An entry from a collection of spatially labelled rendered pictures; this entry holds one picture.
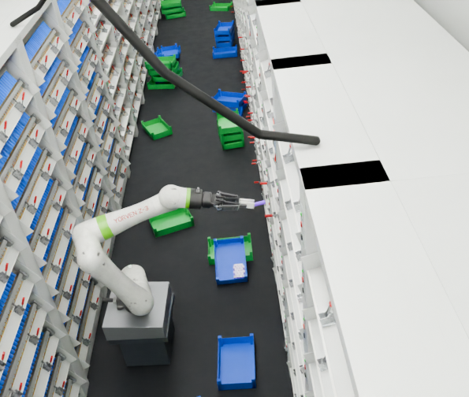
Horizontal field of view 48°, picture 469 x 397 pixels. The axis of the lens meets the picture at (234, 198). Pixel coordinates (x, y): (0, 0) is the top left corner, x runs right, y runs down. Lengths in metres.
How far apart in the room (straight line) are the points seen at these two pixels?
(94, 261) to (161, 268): 1.34
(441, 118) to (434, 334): 0.75
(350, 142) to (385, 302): 0.55
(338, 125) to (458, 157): 0.33
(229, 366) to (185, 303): 0.56
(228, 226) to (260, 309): 0.83
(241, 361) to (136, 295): 0.79
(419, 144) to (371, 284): 0.52
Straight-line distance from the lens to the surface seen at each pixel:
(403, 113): 1.58
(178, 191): 2.38
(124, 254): 3.87
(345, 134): 1.46
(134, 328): 2.88
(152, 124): 5.39
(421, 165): 1.35
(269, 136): 1.37
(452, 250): 1.13
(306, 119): 1.54
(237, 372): 3.05
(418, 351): 0.95
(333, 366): 1.23
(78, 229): 2.53
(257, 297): 3.39
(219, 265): 3.55
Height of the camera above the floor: 2.49
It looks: 37 degrees down
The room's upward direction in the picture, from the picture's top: 7 degrees counter-clockwise
